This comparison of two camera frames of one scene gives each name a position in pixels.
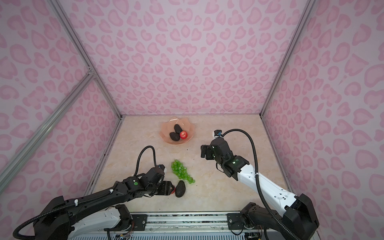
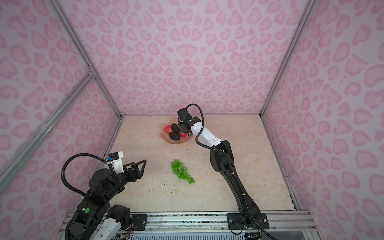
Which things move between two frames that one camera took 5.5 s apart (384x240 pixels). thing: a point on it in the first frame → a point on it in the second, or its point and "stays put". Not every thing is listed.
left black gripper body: (163, 188) → (133, 177)
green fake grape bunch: (179, 169) stays put
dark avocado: (174, 136) stays put
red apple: (183, 134) stays put
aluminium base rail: (193, 223) stays put
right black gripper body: (218, 159) → (182, 127)
